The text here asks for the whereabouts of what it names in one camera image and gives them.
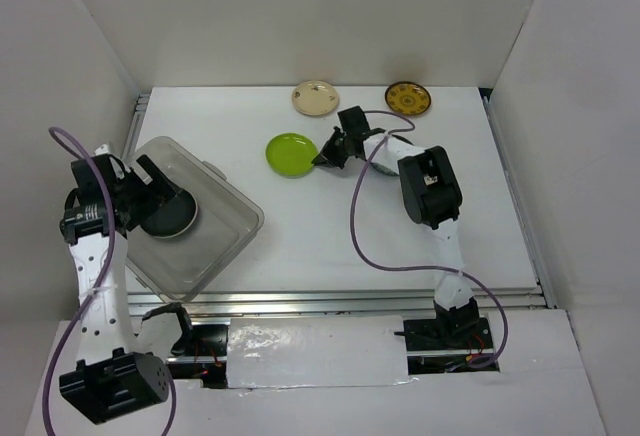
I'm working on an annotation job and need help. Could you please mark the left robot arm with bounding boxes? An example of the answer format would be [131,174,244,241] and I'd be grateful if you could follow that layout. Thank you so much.
[59,152,198,425]

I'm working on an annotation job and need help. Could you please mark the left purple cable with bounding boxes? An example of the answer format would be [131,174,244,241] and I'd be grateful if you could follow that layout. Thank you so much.
[41,127,177,436]

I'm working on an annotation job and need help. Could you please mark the black glossy plate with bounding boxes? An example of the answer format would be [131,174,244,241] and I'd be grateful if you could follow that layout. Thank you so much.
[140,190,198,238]

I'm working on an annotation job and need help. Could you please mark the blue patterned plate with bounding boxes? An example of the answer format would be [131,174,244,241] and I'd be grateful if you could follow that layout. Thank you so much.
[371,135,405,177]

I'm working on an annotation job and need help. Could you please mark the purple cable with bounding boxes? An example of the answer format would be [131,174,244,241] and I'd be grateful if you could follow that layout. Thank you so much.
[41,127,177,436]
[348,109,510,370]

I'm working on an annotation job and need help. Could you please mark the aluminium frame rail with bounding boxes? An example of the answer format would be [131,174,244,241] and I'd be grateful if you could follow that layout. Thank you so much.
[128,286,547,318]

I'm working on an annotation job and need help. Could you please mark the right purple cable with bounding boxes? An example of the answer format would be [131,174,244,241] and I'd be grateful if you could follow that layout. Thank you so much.
[348,109,510,370]

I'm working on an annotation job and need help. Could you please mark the cream plate black patch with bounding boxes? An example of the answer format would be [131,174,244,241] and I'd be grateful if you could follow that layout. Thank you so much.
[165,193,199,238]

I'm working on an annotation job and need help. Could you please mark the clear plastic bin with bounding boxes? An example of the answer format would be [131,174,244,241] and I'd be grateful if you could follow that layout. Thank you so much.
[126,136,264,303]

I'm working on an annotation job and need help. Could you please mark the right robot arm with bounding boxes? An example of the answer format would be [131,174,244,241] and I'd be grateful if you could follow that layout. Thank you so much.
[312,106,480,348]

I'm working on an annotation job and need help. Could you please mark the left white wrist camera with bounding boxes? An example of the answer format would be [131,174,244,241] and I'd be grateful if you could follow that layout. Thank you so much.
[94,142,128,179]

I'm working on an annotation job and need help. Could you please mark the white taped cover panel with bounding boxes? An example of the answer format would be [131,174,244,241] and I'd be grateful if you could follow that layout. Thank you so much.
[226,316,410,389]

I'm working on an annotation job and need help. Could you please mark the cream plate with flowers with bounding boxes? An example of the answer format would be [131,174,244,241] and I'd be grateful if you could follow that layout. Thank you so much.
[291,80,340,117]

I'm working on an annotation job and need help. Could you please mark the yellow brown patterned plate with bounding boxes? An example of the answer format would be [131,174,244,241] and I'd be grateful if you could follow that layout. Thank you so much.
[384,81,432,117]

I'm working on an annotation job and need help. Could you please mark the lime green plate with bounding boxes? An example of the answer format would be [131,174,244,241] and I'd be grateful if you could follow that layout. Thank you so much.
[265,133,319,178]

